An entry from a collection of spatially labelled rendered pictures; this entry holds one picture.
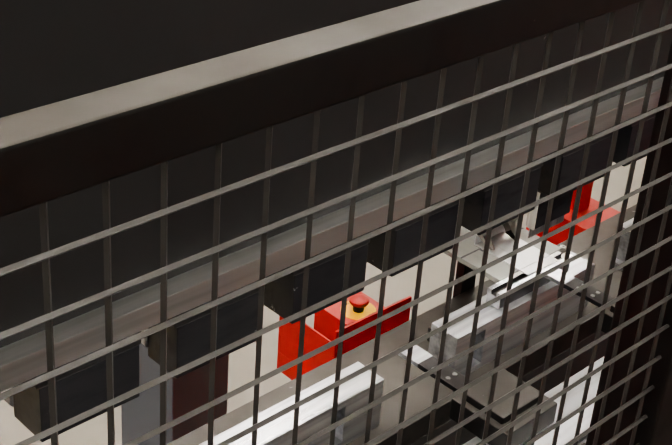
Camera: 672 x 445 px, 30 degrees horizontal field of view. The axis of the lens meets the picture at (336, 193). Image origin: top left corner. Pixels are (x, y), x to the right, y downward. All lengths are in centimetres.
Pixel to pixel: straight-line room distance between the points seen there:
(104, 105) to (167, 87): 3
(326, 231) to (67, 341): 33
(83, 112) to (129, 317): 83
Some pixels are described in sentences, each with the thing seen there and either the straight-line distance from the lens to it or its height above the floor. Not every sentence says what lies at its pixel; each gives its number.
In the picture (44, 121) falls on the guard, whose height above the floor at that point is 200.
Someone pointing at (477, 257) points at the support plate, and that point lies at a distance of 230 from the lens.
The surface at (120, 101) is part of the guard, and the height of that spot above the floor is 200.
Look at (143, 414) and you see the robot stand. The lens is 302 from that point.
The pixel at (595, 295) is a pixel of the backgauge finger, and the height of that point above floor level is 101.
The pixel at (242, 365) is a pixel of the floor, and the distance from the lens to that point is 364.
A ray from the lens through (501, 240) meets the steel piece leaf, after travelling 236.
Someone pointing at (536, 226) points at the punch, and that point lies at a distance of 220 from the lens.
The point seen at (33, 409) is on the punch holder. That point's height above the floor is 122.
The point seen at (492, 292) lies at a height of 99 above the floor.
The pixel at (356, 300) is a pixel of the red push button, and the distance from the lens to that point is 248.
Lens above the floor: 218
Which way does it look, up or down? 29 degrees down
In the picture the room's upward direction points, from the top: 5 degrees clockwise
